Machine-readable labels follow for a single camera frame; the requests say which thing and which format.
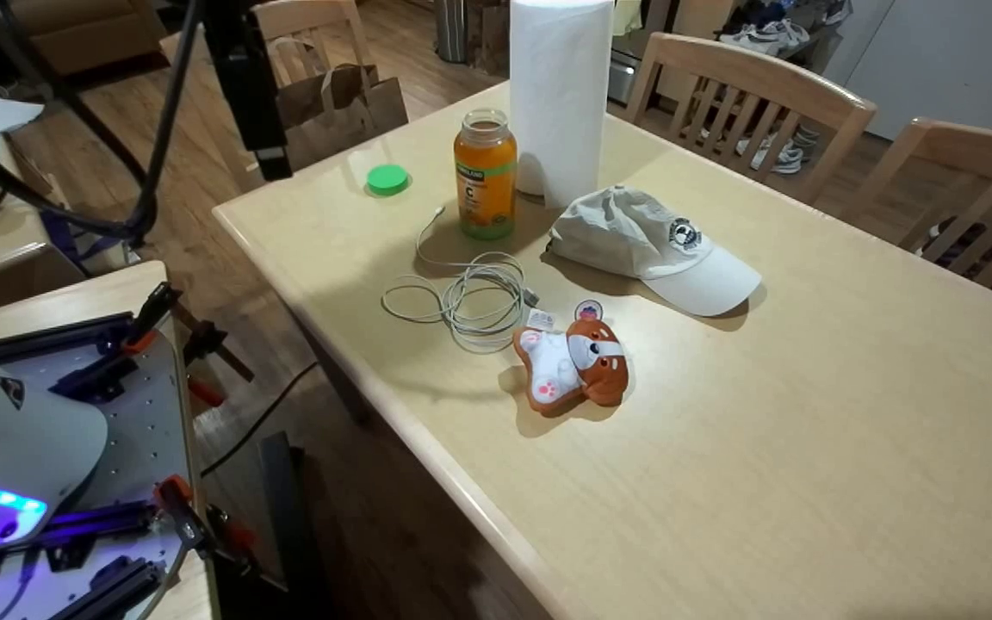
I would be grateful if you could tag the dark metal stand post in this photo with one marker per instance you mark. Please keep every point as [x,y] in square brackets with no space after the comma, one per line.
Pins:
[291,528]

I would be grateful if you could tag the purple metal bracket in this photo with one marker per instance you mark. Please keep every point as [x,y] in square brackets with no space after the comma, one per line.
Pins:
[95,524]

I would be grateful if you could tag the white paper towel roll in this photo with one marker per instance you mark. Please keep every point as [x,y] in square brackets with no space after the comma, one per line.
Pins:
[561,90]

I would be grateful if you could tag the brown wooden cabinet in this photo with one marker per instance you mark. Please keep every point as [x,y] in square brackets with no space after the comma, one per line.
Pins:
[83,28]

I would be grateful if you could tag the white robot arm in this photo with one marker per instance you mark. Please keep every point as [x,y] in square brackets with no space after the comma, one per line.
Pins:
[14,441]

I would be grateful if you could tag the grey metal mounting plate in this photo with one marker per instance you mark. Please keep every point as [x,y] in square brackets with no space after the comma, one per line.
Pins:
[145,426]

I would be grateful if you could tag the black orange clamp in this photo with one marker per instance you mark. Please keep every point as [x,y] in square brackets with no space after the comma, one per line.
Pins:
[192,518]
[207,345]
[119,356]

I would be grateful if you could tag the light wooden chair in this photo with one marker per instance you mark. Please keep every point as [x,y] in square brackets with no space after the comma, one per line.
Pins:
[309,17]
[749,81]
[965,143]

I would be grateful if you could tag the orange and white plush doll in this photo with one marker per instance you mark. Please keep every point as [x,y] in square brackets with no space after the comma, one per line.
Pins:
[567,363]

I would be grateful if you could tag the open cardboard box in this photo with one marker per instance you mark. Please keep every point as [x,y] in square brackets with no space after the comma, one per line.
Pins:
[344,115]

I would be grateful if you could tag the green plastic lid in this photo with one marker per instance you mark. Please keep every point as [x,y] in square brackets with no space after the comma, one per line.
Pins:
[386,181]

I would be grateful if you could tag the white baseball cap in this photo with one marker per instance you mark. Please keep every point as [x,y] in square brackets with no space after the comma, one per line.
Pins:
[637,235]

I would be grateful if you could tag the orange juice bottle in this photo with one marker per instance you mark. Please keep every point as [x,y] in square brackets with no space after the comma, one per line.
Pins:
[486,178]

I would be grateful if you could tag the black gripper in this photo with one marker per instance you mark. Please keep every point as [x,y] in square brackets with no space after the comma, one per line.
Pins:
[244,81]

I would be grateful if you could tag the grey trash can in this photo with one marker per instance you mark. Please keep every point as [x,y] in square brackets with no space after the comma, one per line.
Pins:
[458,28]

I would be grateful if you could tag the white sneakers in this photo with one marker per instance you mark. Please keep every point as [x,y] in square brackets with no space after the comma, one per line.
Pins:
[765,35]
[792,157]

